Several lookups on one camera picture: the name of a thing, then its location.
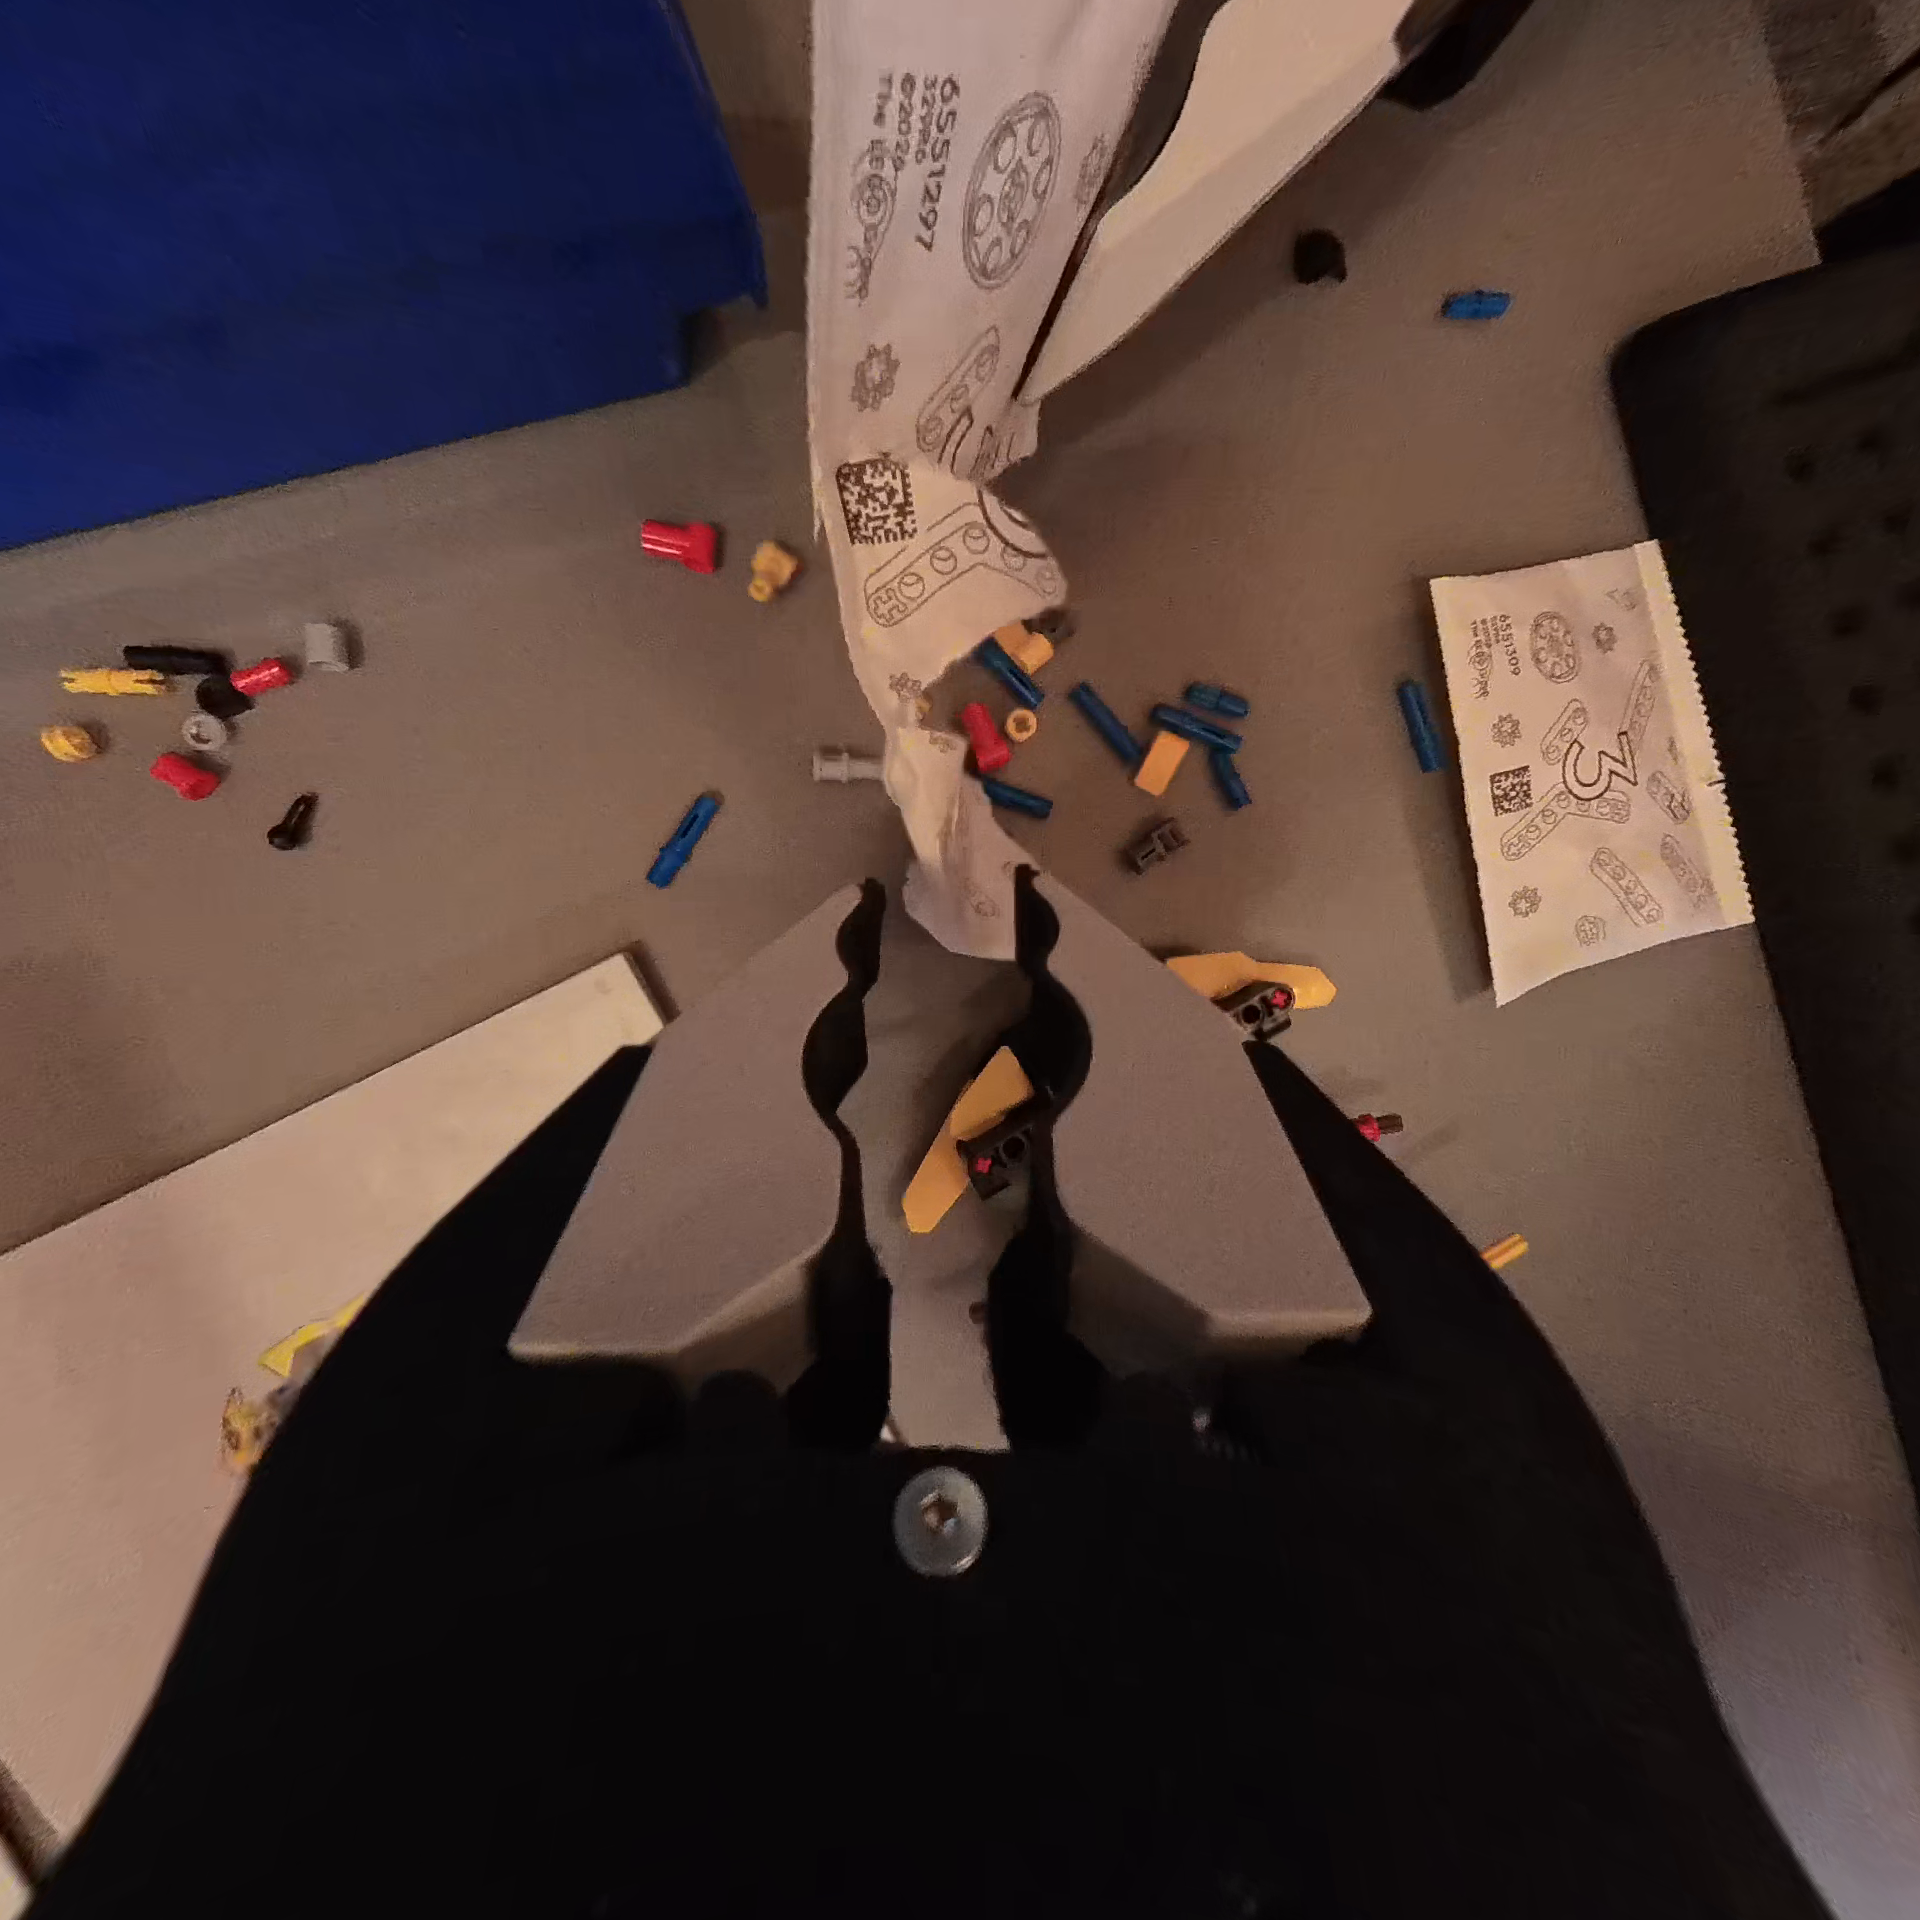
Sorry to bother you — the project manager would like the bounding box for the blue plastic bin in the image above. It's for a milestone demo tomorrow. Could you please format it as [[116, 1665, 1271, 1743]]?
[[0, 0, 770, 554]]

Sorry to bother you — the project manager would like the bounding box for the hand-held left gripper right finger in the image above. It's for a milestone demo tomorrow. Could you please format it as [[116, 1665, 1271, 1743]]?
[[983, 863, 1374, 1449]]

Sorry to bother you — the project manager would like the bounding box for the white printed paper bag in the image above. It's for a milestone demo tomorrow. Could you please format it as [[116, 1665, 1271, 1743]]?
[[1424, 539, 1758, 1010], [807, 0, 1187, 962]]

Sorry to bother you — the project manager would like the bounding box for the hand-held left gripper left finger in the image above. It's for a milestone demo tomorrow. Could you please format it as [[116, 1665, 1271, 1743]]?
[[507, 881, 895, 1449]]

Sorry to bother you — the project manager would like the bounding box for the yellow black toy brick car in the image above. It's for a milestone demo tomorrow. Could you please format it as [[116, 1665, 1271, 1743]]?
[[902, 950, 1531, 1273]]

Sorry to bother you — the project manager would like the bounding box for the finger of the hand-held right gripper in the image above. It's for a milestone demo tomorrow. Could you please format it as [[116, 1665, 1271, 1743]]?
[[1014, 0, 1440, 407]]

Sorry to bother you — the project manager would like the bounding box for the instruction booklet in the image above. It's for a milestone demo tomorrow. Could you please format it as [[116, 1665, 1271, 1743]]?
[[0, 949, 672, 1853]]

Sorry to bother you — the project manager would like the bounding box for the black perforated pad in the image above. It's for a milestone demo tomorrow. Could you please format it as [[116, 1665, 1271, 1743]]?
[[1610, 263, 1920, 1449]]

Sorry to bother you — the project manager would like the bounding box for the grey desk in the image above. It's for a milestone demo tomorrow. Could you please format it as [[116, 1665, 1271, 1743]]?
[[0, 0, 1920, 1920]]

